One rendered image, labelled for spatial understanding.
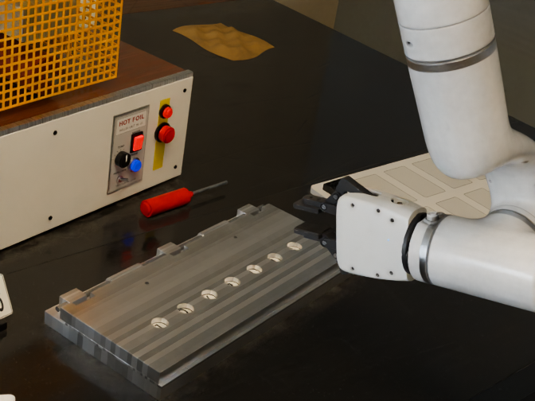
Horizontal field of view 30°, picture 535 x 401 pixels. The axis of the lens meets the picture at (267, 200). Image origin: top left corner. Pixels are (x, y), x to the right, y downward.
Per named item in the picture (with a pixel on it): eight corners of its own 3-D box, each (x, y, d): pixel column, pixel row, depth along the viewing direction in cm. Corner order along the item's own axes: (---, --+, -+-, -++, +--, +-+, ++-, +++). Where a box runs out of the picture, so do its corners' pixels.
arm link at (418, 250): (427, 224, 111) (404, 219, 112) (425, 296, 114) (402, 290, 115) (462, 201, 117) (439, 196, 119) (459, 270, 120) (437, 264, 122)
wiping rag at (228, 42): (284, 50, 234) (286, 44, 234) (233, 63, 222) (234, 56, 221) (217, 19, 246) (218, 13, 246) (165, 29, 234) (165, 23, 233)
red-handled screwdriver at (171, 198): (149, 220, 157) (150, 205, 156) (138, 212, 159) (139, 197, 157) (231, 192, 169) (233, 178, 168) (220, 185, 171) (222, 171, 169)
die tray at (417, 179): (421, 267, 157) (423, 262, 157) (307, 191, 174) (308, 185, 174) (564, 212, 182) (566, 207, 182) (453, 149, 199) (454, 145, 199)
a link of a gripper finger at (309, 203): (336, 195, 120) (291, 184, 124) (336, 219, 122) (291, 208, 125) (350, 187, 123) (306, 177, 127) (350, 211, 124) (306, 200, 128)
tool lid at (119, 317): (158, 384, 120) (160, 372, 119) (51, 313, 129) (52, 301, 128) (356, 258, 152) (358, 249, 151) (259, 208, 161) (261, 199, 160)
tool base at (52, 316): (159, 401, 120) (162, 378, 119) (44, 323, 130) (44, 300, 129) (356, 273, 153) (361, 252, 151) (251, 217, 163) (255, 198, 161)
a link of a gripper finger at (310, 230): (336, 239, 123) (292, 227, 126) (337, 262, 124) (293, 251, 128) (350, 231, 125) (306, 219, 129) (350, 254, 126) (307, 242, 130)
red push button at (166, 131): (162, 148, 160) (164, 129, 158) (153, 143, 160) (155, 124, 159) (176, 142, 162) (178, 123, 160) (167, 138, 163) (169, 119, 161)
